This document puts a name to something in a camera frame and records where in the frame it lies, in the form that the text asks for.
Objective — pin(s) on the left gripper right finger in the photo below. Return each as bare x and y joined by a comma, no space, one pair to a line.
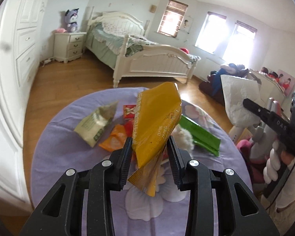
221,193

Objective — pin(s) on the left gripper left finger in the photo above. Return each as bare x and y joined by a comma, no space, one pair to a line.
61,210

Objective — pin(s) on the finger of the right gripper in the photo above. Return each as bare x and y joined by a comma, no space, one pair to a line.
270,118

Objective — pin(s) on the white paper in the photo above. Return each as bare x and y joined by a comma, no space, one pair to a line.
235,90

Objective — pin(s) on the orange snack wrapper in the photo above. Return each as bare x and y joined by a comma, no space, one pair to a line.
116,139

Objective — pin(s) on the yellow snack bag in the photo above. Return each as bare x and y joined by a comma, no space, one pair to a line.
158,111

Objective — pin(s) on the red milk carton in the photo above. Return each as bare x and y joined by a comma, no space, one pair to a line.
129,111

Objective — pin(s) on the white gloved right hand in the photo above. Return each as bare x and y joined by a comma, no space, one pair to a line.
279,156

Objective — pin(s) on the red grey desk chair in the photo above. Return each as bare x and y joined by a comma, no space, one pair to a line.
253,142

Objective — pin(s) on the white dresser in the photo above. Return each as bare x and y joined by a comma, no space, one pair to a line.
269,87

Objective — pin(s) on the green snack wrapper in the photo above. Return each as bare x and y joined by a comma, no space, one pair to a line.
200,136

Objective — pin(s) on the dark red armchair with clothes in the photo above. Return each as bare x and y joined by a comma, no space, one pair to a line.
213,85

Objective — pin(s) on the purple floral tablecloth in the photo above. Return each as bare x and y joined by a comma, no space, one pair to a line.
134,213

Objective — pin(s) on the white fluffy ball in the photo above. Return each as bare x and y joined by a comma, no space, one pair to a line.
183,139

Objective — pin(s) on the pale green snack bag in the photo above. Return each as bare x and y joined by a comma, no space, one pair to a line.
92,127

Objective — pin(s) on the white nightstand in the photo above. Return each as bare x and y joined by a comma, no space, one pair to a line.
69,46

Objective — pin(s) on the green bedding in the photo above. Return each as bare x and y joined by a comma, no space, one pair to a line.
105,41

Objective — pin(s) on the pink plush on nightstand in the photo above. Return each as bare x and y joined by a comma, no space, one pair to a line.
60,30

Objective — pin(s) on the white wardrobe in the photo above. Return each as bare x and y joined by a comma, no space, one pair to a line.
20,55

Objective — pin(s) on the purple plush toy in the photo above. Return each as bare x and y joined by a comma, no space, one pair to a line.
71,18

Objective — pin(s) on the wall picture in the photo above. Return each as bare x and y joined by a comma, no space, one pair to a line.
186,24

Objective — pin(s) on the white bed frame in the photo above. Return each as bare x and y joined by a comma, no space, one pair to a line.
153,61

